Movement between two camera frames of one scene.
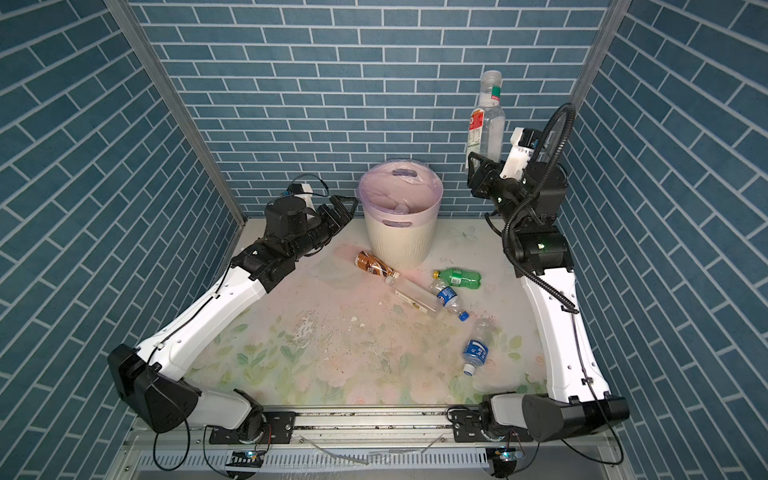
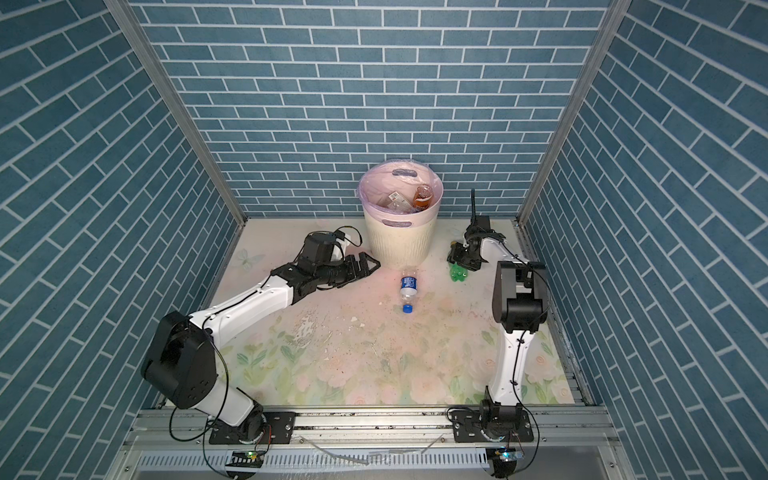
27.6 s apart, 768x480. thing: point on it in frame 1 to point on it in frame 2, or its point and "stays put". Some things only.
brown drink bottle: (370, 263) to (423, 197)
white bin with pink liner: (401, 199) stays put
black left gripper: (336, 221) to (354, 272)
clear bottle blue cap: (449, 298) to (408, 290)
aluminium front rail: (352, 429) stays put
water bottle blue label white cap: (475, 350) to (399, 204)
